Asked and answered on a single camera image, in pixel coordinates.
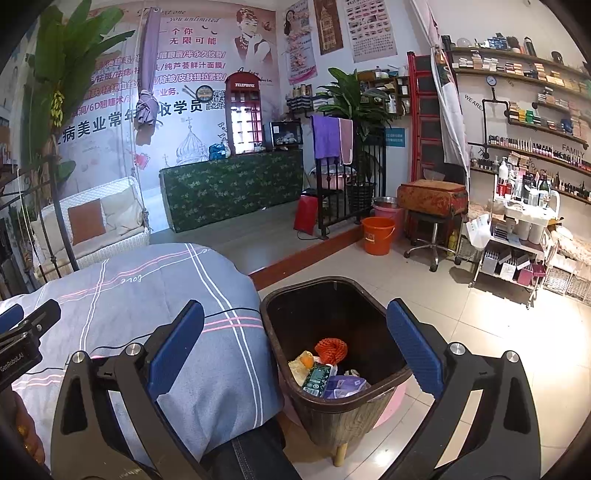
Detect black metal railing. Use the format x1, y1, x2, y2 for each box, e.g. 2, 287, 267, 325
316, 115, 386, 240

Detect purple packet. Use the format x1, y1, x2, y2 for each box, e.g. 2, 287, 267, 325
321, 375, 370, 400

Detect person's jeans leg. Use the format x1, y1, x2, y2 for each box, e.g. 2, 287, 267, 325
203, 415, 301, 480

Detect black swivel stool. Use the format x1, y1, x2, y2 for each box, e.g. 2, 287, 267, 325
404, 210, 462, 272

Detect red bag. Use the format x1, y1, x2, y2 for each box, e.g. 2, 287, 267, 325
294, 194, 319, 236

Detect person's left hand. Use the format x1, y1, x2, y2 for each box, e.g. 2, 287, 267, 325
9, 390, 47, 467

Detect beige cushion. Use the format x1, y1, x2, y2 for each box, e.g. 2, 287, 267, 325
102, 189, 144, 236

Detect purple towel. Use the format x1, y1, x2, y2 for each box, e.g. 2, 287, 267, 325
310, 115, 341, 160

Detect eyebrow chart wall poster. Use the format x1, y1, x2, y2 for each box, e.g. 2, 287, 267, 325
344, 0, 398, 63

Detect green potted plant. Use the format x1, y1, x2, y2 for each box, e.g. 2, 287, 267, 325
316, 67, 407, 213

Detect pink towel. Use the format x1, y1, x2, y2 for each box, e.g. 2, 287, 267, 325
339, 119, 354, 165

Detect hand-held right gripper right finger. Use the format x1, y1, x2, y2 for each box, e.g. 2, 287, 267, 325
383, 299, 541, 480

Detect white wicker swing chair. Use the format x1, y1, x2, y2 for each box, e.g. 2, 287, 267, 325
32, 178, 153, 273

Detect black metal bed frame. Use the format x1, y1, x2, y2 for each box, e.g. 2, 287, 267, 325
0, 180, 79, 282

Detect yellow orange wrapper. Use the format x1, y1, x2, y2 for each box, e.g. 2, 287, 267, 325
288, 351, 315, 386

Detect portrait wall poster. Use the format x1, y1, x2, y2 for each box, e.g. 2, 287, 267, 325
284, 0, 319, 84

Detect white trolley cart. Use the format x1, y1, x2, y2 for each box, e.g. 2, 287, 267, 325
468, 185, 561, 310

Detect artificial banana plant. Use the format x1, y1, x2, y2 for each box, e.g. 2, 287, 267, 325
28, 0, 134, 185

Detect purple hanging umbrella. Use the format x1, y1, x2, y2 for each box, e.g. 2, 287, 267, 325
135, 9, 162, 146

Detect pink plastic basin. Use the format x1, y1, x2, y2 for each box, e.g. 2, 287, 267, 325
311, 166, 356, 192

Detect orange cushion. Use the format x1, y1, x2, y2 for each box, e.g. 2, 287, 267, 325
68, 198, 108, 245

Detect white hanging banner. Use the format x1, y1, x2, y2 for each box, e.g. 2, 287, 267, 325
427, 9, 469, 167

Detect orange net bag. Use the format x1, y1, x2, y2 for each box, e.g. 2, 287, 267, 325
315, 338, 348, 365

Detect green printed mattress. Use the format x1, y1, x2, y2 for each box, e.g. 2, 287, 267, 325
159, 150, 304, 233

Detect orange bucket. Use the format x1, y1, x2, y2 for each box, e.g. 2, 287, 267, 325
361, 217, 396, 256

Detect grey striped bed blanket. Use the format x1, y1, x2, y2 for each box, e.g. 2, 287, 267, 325
0, 242, 284, 467

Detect red telephone booth cabinet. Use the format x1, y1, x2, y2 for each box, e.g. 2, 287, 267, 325
225, 71, 262, 155

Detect red ladder shelf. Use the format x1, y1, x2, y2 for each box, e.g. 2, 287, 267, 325
406, 52, 446, 183

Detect brown wall poster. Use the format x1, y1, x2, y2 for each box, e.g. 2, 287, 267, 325
314, 0, 345, 49

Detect orange patterned suitcase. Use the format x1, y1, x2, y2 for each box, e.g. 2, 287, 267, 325
397, 180, 469, 215

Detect dark brown trash bin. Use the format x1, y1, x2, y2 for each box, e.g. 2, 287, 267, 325
260, 276, 414, 467

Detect white paper bag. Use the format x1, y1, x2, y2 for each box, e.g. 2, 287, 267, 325
466, 215, 492, 252

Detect black display box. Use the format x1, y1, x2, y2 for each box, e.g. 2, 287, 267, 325
269, 121, 304, 151

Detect pink bucket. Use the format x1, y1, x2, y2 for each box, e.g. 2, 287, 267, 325
373, 203, 404, 236

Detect black pipe with gauge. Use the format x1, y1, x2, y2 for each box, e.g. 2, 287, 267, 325
482, 74, 513, 125

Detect green packet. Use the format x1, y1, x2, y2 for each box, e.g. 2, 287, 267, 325
302, 362, 338, 398

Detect wall shelves with products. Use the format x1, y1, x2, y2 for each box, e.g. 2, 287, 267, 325
443, 32, 591, 204

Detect large wall poster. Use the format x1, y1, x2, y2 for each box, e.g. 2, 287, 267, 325
0, 0, 278, 195

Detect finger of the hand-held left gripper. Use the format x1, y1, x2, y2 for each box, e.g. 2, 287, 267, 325
0, 304, 25, 330
0, 299, 62, 347

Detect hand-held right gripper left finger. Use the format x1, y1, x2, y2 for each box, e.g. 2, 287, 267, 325
48, 300, 218, 480

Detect white floor baskets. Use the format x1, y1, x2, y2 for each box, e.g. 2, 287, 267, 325
542, 265, 591, 305

